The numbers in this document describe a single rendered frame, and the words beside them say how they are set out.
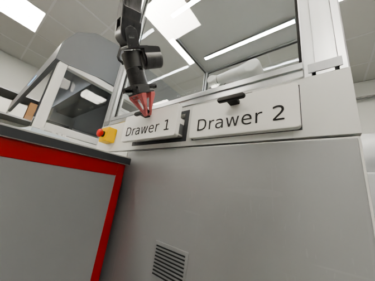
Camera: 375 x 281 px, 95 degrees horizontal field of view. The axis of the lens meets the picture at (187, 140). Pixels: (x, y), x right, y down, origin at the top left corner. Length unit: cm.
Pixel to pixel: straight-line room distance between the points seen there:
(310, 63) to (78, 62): 136
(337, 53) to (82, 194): 76
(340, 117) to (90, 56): 149
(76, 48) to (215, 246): 146
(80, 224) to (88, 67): 114
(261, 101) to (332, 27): 23
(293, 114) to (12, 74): 493
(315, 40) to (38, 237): 85
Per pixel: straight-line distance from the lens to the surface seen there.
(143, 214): 64
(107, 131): 89
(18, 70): 508
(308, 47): 55
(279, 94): 47
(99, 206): 68
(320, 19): 60
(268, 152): 44
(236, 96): 46
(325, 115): 45
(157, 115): 61
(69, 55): 151
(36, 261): 66
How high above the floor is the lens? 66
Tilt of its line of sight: 17 degrees up
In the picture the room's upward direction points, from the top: 8 degrees clockwise
